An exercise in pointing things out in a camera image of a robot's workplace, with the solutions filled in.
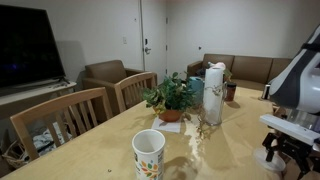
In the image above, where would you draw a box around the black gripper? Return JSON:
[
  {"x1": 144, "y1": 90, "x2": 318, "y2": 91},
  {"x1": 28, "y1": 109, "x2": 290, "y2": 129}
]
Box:
[{"x1": 261, "y1": 132, "x2": 320, "y2": 180}]

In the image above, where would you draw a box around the white plastic lid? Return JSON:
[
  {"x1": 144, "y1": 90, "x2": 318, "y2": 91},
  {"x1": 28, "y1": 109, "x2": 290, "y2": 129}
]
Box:
[{"x1": 252, "y1": 147, "x2": 287, "y2": 173}]

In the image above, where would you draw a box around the brown jar black lid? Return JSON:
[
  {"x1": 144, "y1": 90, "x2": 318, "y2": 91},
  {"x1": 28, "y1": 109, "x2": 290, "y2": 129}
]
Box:
[{"x1": 224, "y1": 81, "x2": 238, "y2": 103}]

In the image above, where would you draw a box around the silver metal can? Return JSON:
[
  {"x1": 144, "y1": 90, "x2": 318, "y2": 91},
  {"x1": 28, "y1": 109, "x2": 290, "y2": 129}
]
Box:
[{"x1": 261, "y1": 84, "x2": 271, "y2": 101}]

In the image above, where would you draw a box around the brown sofa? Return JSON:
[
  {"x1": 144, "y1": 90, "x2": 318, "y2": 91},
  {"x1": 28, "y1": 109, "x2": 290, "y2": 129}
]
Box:
[{"x1": 186, "y1": 53, "x2": 294, "y2": 93}]

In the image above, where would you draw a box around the white paper towel roll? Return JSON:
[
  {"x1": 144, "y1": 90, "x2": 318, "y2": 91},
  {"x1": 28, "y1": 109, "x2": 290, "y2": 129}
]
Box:
[{"x1": 203, "y1": 67, "x2": 225, "y2": 125}]

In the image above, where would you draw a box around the pink white bundle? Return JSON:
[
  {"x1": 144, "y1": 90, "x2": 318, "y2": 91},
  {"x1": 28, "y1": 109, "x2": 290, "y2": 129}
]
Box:
[{"x1": 207, "y1": 61, "x2": 227, "y2": 71}]

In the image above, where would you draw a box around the terracotta plant pot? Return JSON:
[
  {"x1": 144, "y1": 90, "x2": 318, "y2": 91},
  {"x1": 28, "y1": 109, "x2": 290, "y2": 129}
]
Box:
[{"x1": 157, "y1": 109, "x2": 184, "y2": 123}]

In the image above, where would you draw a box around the white paper napkin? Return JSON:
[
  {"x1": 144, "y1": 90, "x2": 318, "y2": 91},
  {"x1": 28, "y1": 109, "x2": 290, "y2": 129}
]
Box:
[{"x1": 151, "y1": 116, "x2": 183, "y2": 134}]

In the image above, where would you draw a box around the green leafy potted plant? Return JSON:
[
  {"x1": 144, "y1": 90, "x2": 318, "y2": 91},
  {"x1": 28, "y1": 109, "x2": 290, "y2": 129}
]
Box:
[{"x1": 142, "y1": 71, "x2": 198, "y2": 117}]

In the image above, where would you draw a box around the light wooden slatted chair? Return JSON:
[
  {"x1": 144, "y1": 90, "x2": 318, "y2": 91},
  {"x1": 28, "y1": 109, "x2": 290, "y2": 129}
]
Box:
[
  {"x1": 114, "y1": 71, "x2": 158, "y2": 115},
  {"x1": 9, "y1": 86, "x2": 114, "y2": 163}
]

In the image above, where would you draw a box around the white door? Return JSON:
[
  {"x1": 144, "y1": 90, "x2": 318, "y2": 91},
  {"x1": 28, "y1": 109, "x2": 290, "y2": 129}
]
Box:
[{"x1": 139, "y1": 0, "x2": 168, "y2": 85}]

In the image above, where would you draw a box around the brown armchair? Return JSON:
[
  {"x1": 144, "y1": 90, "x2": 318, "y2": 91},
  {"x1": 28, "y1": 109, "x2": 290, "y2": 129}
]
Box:
[{"x1": 82, "y1": 59, "x2": 158, "y2": 117}]

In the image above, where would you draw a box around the grey patterned cloth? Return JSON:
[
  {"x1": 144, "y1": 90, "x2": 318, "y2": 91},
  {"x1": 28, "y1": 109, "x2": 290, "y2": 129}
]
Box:
[{"x1": 30, "y1": 121, "x2": 73, "y2": 155}]

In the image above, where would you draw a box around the white television stand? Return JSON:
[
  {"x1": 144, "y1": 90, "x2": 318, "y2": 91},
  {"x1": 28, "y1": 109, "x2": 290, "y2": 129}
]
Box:
[{"x1": 0, "y1": 80, "x2": 78, "y2": 108}]

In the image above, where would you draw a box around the wicker basket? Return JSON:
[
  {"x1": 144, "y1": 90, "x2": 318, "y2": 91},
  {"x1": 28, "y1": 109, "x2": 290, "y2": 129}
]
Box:
[{"x1": 1, "y1": 139, "x2": 32, "y2": 170}]

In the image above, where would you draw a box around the black flat screen television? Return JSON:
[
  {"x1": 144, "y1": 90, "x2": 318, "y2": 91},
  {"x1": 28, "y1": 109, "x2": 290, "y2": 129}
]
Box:
[{"x1": 0, "y1": 3, "x2": 67, "y2": 90}]

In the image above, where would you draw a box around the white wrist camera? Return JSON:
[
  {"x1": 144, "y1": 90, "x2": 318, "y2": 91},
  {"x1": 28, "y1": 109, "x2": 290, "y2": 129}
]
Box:
[{"x1": 259, "y1": 113, "x2": 320, "y2": 147}]

